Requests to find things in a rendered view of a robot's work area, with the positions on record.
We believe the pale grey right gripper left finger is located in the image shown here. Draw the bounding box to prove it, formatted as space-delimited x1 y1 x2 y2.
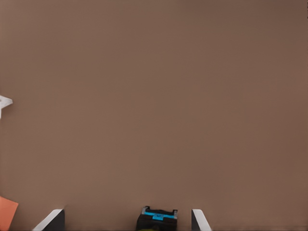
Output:
32 208 65 231

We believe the pink storage box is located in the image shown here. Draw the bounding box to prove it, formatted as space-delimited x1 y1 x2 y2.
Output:
0 196 19 231

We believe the black button base blue top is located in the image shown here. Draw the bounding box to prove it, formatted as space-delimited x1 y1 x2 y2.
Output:
135 205 179 231

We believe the silver frame post foot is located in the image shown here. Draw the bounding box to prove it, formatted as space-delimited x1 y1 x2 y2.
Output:
0 95 13 119

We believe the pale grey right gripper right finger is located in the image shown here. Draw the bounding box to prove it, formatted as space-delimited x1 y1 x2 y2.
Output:
191 209 212 231

